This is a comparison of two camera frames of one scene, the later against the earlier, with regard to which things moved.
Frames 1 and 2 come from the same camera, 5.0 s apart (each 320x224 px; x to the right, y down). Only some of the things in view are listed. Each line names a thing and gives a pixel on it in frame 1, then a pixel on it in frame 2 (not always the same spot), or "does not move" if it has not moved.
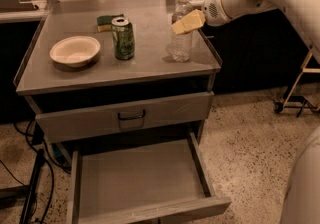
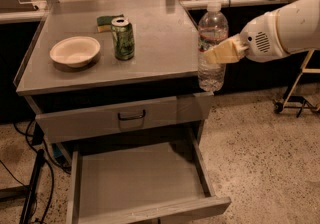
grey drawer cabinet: x=121 y=84 does not move
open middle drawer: x=138 y=182 does not move
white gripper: x=214 y=8 -> x=260 y=39
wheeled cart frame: x=297 y=102 does not move
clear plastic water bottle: x=180 y=45 -> x=212 y=28
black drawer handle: x=128 y=118 does not move
